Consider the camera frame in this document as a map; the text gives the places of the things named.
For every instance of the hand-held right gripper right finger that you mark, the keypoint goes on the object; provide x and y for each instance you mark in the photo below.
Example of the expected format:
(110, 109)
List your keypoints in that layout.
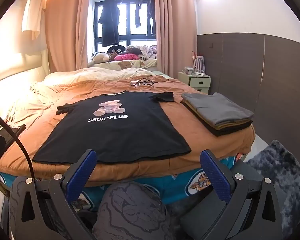
(215, 177)

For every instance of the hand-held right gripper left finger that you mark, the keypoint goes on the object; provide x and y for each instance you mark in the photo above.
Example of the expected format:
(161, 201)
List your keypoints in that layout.
(81, 177)

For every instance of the black bear print t-shirt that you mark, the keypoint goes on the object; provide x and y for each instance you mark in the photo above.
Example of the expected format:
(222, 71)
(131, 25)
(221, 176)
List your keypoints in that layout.
(115, 135)

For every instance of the stack of folded clothes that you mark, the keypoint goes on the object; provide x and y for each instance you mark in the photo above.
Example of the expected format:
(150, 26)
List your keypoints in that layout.
(215, 107)

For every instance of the black tablet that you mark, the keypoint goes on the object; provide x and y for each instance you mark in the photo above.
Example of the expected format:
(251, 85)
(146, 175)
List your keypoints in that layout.
(13, 133)

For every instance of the orange blanket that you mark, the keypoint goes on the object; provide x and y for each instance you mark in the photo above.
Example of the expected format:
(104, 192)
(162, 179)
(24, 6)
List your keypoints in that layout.
(205, 145)

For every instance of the teal cartoon print bed sheet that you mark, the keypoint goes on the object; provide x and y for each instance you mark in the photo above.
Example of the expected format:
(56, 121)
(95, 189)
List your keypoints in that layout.
(180, 182)

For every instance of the olive folded shirt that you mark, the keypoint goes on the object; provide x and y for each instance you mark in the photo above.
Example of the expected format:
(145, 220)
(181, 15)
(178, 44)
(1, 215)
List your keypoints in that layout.
(223, 127)

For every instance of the person's grey printed pants leg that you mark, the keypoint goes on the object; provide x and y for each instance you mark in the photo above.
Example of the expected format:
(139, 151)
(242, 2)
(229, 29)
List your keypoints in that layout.
(130, 210)

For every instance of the cream padded headboard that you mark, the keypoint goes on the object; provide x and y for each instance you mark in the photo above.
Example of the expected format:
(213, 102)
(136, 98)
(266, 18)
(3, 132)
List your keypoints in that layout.
(15, 77)

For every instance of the grey fluffy rug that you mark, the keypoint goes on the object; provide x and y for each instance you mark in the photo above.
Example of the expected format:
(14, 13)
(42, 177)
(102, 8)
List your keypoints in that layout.
(277, 175)

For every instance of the cream nightstand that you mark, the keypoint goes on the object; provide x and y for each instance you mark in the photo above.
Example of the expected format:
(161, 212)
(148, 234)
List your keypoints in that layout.
(200, 83)

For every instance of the cream plush bear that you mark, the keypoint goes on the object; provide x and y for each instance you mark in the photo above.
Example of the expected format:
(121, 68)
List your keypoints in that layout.
(100, 58)

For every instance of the pink curtain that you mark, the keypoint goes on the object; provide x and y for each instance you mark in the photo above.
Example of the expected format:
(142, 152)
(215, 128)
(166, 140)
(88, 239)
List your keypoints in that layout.
(175, 30)
(65, 30)

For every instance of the pink plush toy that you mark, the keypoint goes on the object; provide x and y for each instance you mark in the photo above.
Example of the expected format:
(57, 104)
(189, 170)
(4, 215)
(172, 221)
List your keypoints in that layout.
(126, 57)

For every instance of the hanging white cloth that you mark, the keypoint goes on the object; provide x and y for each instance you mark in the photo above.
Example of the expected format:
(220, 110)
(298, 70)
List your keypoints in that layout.
(32, 12)

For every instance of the black round plush toy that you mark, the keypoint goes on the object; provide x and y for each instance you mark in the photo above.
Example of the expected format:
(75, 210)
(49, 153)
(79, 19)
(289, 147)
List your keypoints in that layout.
(116, 49)

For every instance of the hanging black coat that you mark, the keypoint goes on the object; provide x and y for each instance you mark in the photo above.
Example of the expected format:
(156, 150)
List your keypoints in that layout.
(109, 22)

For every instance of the black framed window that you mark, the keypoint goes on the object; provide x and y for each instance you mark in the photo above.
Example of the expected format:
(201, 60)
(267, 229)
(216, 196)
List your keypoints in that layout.
(126, 15)

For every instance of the hanging dark garment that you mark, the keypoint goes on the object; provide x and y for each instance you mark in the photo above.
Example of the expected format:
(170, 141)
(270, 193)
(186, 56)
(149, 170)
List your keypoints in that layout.
(151, 17)
(138, 12)

